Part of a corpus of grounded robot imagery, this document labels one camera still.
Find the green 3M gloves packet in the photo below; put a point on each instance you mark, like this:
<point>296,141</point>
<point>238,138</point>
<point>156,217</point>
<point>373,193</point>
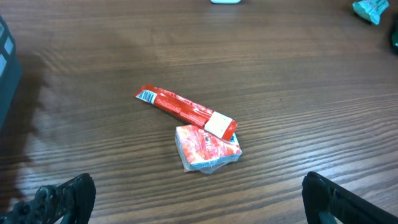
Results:
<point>394,35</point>

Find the red tissue box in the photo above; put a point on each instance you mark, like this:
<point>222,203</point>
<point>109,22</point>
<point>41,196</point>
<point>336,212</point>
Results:
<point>201,151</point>

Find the long red sachet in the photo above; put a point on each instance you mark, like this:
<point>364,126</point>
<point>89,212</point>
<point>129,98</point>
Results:
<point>211,121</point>

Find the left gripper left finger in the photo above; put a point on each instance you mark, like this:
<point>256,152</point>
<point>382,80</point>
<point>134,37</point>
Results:
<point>71,202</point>

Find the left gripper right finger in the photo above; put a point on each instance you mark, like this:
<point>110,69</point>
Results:
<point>326,202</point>

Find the grey plastic mesh basket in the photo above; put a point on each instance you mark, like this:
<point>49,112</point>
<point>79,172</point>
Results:
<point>11,69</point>

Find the mint tissue pack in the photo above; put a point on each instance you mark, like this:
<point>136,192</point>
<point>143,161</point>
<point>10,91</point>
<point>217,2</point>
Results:
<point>370,10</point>

